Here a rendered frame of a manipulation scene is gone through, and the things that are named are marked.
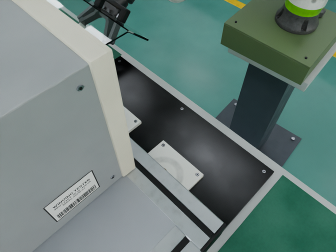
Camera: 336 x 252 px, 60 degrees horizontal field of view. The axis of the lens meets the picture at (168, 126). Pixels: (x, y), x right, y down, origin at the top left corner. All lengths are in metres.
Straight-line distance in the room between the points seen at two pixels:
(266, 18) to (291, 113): 0.97
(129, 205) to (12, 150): 0.18
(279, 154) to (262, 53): 0.84
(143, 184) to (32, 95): 0.21
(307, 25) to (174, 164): 0.66
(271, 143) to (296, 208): 1.02
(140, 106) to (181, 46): 1.45
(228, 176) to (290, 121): 1.23
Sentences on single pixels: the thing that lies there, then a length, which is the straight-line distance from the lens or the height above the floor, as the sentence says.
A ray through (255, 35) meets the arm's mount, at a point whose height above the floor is 0.84.
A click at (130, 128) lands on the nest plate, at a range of 0.85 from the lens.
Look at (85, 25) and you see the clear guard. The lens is 0.72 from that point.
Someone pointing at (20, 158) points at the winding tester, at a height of 1.27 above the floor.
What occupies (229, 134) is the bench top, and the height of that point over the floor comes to 0.75.
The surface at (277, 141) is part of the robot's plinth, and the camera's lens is 1.84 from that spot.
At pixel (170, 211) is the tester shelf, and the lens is 0.38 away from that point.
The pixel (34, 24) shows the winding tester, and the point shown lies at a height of 1.32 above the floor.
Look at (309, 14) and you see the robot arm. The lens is 1.12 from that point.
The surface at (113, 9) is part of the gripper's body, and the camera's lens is 1.05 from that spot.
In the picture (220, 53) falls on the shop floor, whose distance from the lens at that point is 2.28.
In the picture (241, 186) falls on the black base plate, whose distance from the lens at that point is 0.79.
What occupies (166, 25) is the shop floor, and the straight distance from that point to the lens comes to 2.51.
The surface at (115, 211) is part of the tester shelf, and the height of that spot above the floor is 1.11.
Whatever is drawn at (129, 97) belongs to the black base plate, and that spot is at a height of 0.77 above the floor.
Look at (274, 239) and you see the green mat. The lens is 0.79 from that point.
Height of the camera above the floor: 1.47
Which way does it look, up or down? 55 degrees down
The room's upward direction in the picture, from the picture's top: straight up
